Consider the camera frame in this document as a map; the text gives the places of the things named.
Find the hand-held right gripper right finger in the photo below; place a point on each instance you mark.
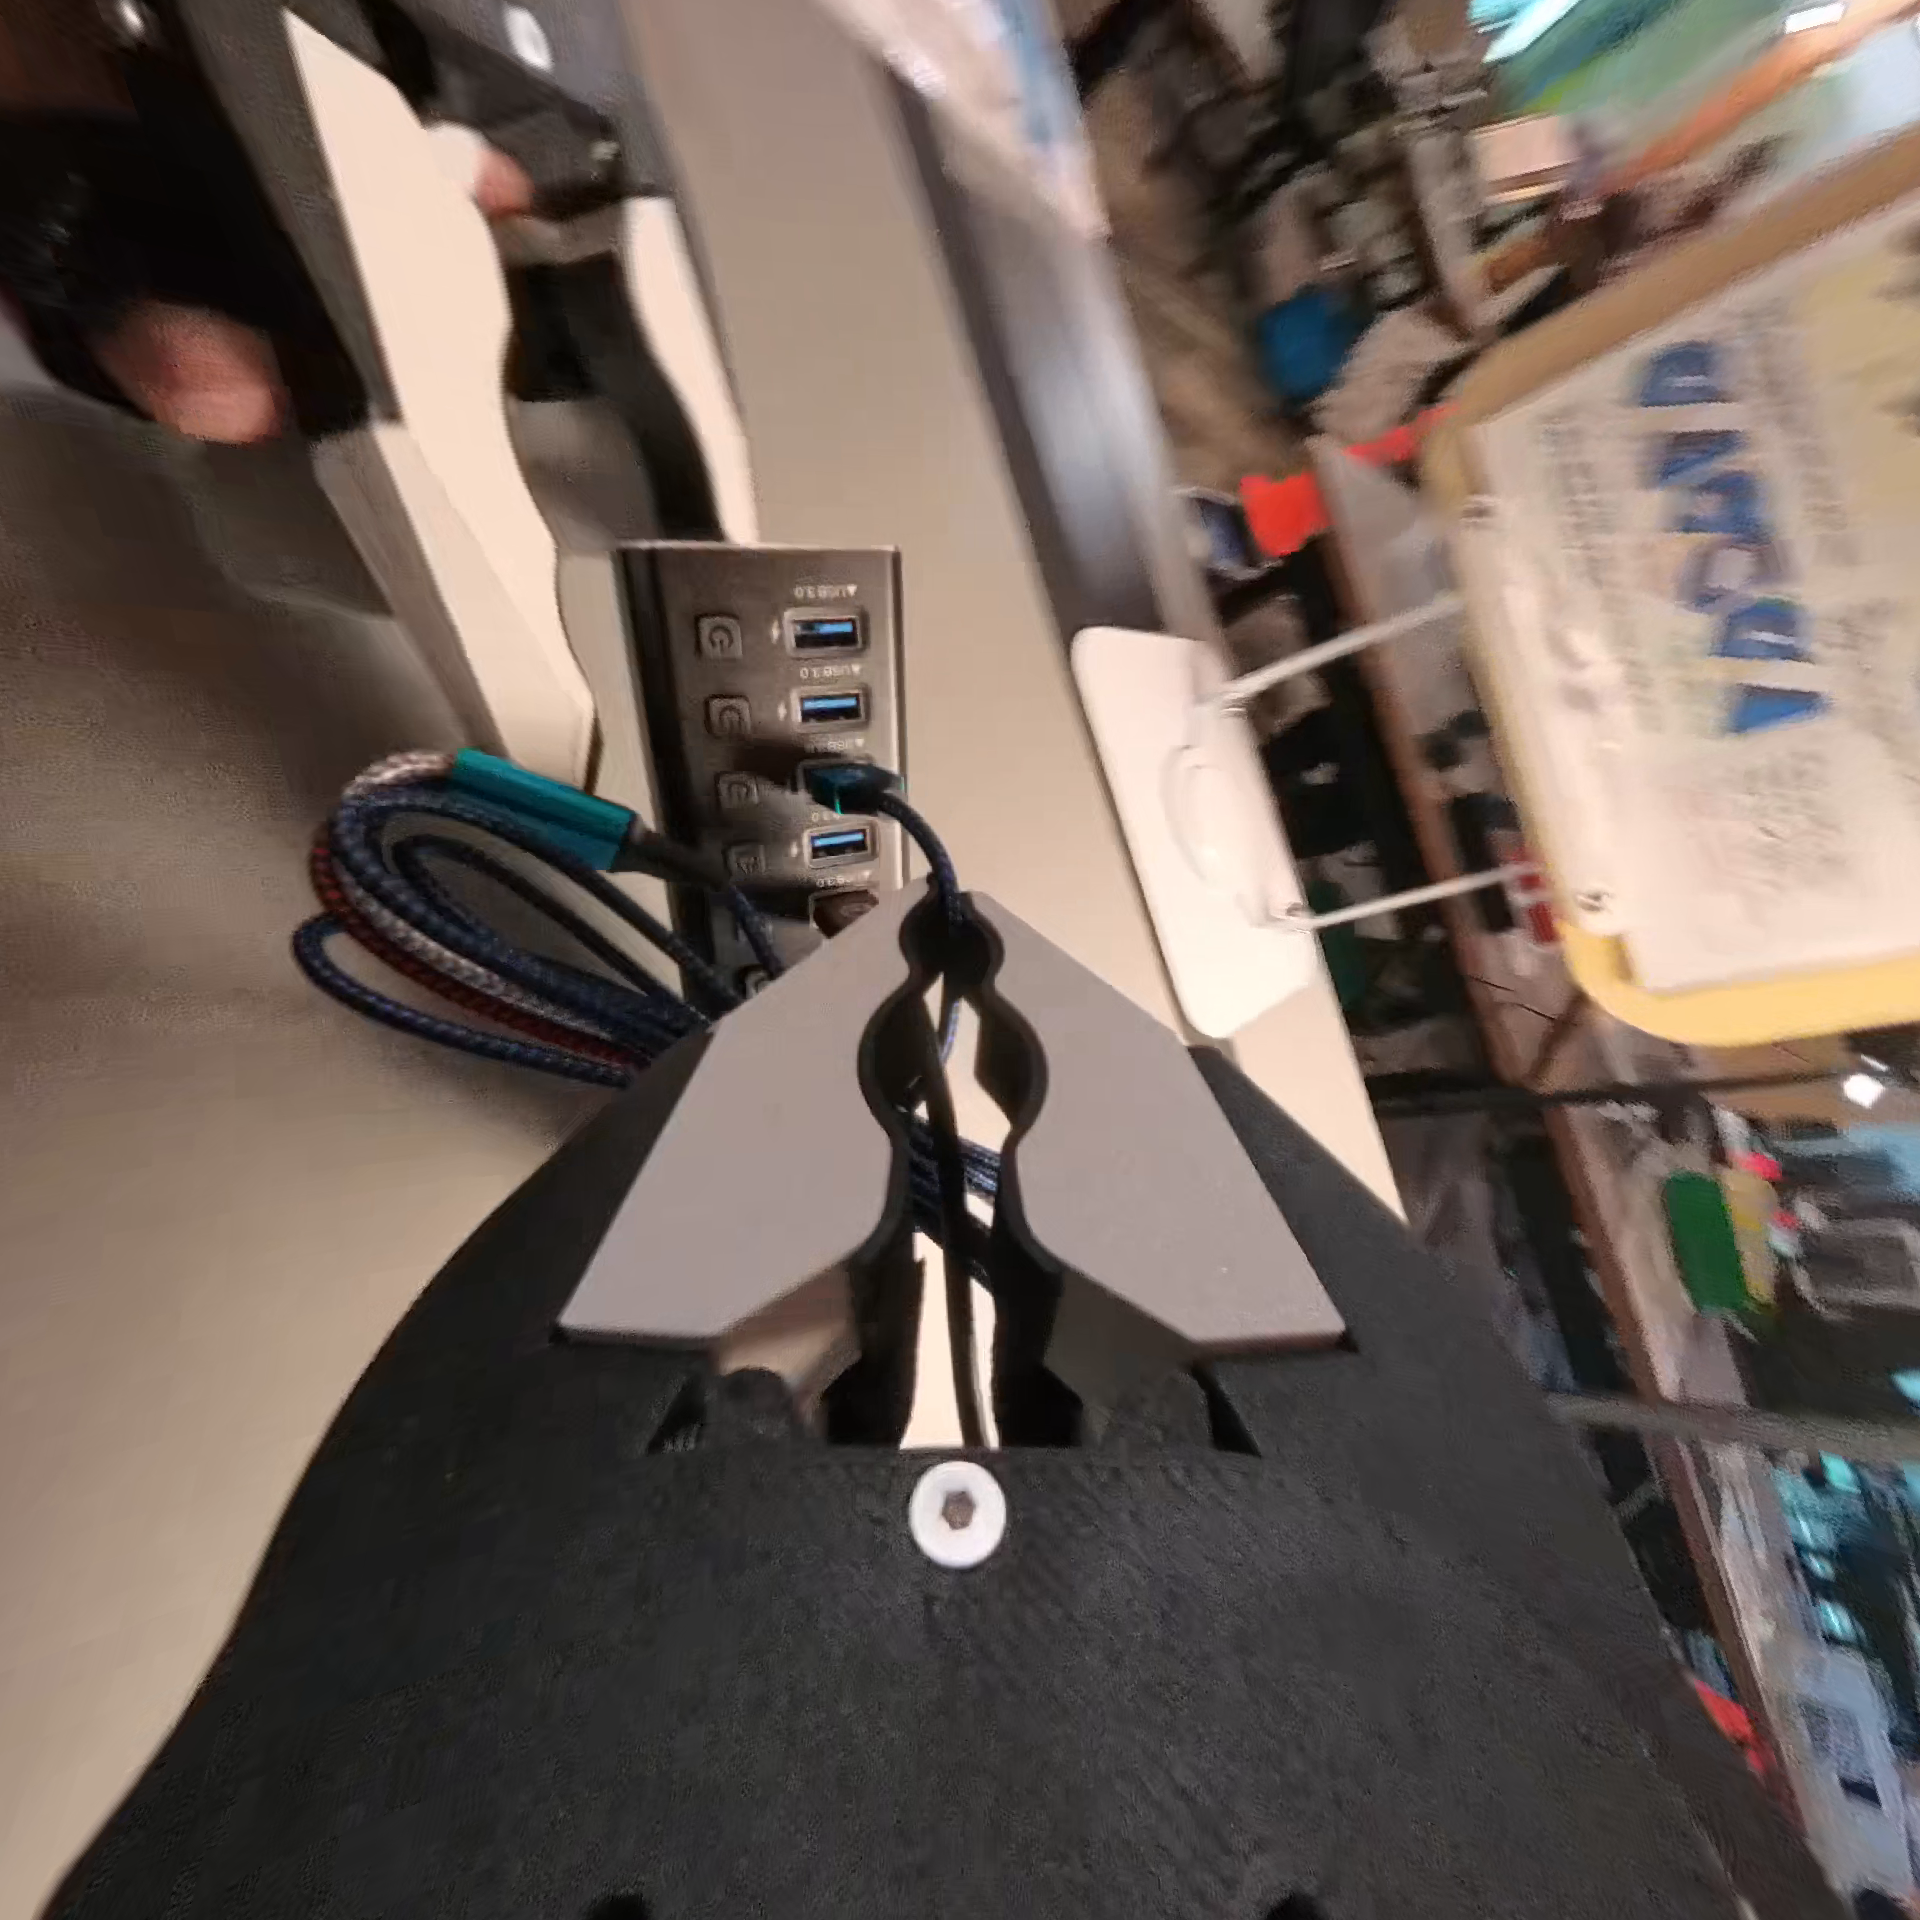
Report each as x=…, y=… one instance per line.
x=1170, y=1200

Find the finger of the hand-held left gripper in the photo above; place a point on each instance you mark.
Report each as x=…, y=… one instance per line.
x=698, y=375
x=422, y=375

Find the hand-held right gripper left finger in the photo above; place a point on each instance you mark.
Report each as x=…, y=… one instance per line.
x=721, y=1184

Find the black usb hub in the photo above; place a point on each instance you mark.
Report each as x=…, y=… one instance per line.
x=660, y=721

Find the person's left hand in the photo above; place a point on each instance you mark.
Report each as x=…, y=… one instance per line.
x=194, y=382

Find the white clear document stand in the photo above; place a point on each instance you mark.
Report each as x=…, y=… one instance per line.
x=1184, y=902

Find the instruction sheet on clipboard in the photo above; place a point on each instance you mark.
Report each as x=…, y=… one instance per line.
x=1740, y=1008

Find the blue bag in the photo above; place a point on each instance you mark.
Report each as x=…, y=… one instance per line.
x=1306, y=341

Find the printed instruction sheet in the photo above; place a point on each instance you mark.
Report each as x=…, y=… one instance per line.
x=1694, y=599

